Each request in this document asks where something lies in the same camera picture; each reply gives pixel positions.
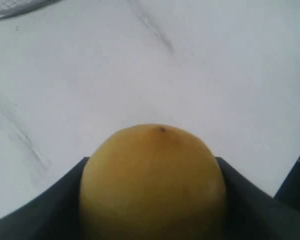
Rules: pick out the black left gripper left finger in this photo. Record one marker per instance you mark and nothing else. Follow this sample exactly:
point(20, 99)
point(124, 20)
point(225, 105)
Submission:
point(53, 215)

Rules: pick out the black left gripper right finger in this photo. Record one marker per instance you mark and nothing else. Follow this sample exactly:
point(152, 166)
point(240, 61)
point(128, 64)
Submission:
point(253, 214)

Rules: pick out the yellow lemon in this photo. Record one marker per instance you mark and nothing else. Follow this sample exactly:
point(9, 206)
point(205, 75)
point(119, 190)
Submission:
point(152, 182)

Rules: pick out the oval wire mesh basket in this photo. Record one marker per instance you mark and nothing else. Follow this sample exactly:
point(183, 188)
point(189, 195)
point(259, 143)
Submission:
point(13, 8)

